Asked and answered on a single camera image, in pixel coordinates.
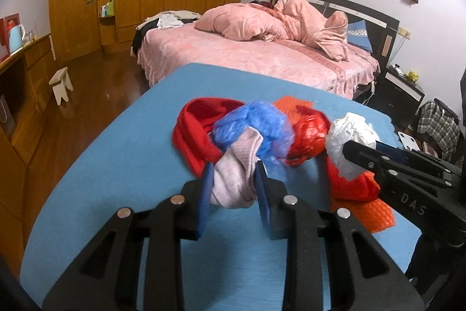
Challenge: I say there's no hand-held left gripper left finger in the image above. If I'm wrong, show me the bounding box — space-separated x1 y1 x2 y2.
42 162 215 311

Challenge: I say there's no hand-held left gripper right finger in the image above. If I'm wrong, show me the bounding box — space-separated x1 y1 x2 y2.
255 161 425 311

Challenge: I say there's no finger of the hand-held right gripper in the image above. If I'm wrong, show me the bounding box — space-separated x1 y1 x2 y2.
343 139 452 188
374 140 466 178

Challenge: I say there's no white plastic bag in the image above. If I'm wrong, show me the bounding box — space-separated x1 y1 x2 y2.
325 112 381 180

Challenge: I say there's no small red cloth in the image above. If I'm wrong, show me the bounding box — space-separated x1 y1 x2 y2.
326 158 381 202

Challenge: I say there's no pale pink sock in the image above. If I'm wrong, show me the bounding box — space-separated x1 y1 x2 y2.
210 126 264 210

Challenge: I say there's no orange waffle cloth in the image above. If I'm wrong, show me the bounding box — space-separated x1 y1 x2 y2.
331 171 397 233
273 96 315 115

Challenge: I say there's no red plastic bag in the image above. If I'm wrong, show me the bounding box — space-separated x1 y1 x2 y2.
284 103 330 166

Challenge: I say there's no red fleece cloth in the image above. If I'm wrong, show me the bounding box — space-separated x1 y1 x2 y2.
172 97 248 178

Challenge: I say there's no blue plastic bag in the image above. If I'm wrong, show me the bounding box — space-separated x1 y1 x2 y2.
212 100 295 166

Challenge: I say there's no plaid cloth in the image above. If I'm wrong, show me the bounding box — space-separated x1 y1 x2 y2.
417 100 460 151

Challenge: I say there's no dark nightstand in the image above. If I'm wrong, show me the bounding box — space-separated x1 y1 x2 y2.
371 65 426 129

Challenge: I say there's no blue table mat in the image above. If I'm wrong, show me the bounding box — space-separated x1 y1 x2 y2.
22 62 423 311

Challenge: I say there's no blue pillow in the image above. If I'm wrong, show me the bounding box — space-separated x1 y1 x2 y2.
346 20 373 52

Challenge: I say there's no dark wooden headboard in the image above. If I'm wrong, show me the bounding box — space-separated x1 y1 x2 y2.
270 0 400 67

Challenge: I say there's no pink bed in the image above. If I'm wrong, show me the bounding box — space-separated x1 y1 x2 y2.
136 20 381 100

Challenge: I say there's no pink duvet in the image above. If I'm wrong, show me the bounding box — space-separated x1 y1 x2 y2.
194 0 350 62

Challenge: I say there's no pile of clothes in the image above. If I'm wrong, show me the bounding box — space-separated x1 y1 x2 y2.
132 10 202 57

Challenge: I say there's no white wooden stool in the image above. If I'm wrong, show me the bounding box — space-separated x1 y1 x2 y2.
49 67 74 105

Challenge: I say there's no wooden dresser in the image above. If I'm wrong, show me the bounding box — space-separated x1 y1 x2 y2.
0 34 55 271

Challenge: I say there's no grey paper bag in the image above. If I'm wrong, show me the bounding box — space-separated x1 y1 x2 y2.
0 94 16 137

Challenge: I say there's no light blue kettle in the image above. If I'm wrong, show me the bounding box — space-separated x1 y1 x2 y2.
8 23 26 53

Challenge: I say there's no red box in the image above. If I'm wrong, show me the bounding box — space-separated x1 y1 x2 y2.
0 15 20 57

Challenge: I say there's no white cable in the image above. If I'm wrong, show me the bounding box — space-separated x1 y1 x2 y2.
362 80 377 106

